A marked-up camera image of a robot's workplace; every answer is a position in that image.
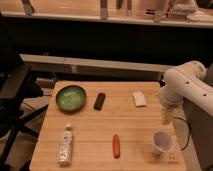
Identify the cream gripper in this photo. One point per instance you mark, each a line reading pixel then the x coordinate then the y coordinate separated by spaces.
pixel 166 116

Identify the red pepper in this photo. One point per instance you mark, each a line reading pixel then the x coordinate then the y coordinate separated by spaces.
pixel 116 146

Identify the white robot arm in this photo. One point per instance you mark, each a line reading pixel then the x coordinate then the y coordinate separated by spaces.
pixel 185 81

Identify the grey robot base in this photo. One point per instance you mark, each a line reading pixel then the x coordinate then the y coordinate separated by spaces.
pixel 198 109

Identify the white sponge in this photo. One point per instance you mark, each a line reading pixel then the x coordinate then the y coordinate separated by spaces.
pixel 139 99

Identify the black rectangular block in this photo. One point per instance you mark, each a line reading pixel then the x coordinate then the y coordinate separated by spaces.
pixel 99 101

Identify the green bowl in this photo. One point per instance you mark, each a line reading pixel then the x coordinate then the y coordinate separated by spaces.
pixel 71 98

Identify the clear plastic bottle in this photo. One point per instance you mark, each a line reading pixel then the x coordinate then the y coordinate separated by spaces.
pixel 65 147

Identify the black office chair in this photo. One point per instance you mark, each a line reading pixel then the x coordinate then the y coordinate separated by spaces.
pixel 16 83

